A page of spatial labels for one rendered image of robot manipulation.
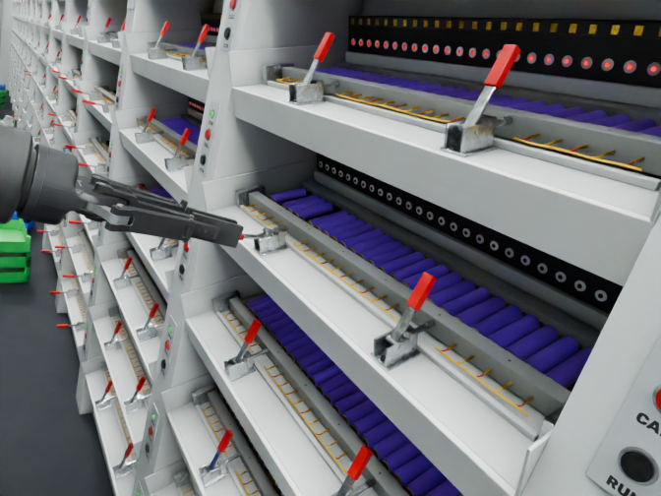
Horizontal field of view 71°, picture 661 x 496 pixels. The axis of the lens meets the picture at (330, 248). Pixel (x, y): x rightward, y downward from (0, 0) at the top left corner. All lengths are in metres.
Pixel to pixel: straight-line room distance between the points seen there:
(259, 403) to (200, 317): 0.24
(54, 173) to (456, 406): 0.42
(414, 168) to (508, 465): 0.25
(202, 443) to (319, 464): 0.34
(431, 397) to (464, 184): 0.18
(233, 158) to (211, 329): 0.29
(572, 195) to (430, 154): 0.13
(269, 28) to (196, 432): 0.70
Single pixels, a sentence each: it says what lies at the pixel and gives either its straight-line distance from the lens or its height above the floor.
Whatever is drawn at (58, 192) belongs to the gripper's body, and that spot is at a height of 1.04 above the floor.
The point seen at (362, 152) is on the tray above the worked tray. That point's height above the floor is 1.15.
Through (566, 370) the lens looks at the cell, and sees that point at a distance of 0.46.
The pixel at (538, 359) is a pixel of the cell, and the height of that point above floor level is 1.02.
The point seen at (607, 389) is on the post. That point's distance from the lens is 0.33.
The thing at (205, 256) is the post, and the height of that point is 0.89.
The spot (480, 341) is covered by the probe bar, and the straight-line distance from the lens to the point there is 0.45.
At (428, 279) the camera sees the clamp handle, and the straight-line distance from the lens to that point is 0.43.
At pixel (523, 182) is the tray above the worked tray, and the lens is 0.35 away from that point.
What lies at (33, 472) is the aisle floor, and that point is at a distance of 1.68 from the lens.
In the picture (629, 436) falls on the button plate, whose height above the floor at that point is 1.05.
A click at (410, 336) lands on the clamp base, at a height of 1.00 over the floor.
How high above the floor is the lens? 1.18
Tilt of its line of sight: 16 degrees down
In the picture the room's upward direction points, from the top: 16 degrees clockwise
